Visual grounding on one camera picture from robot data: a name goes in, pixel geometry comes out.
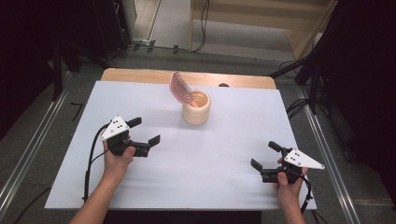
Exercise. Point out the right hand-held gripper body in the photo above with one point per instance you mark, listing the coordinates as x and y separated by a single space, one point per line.
299 160

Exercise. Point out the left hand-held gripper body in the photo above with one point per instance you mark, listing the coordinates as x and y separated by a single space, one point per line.
115 129

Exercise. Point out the cream ribbed round cup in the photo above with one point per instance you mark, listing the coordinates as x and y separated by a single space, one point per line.
196 113

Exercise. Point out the pink comb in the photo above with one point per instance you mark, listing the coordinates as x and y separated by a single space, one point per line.
180 88

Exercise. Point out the person's right hand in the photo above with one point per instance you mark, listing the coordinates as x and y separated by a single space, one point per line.
291 191

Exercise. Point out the person's left hand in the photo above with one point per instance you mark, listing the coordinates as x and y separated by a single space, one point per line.
116 166

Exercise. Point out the white board sheet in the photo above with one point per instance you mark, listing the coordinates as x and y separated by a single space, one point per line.
193 161

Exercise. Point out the small black round knob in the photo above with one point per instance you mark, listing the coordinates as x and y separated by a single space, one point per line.
223 85

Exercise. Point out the black metal stand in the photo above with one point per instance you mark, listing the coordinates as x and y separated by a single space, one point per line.
57 71
308 71

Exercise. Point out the black curtain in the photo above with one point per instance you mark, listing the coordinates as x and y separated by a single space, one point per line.
364 77
28 46

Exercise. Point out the beige wooden steps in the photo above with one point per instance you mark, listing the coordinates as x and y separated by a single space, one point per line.
243 31

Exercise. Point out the aluminium floor rail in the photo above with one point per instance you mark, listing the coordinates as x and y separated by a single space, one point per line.
330 161
28 155

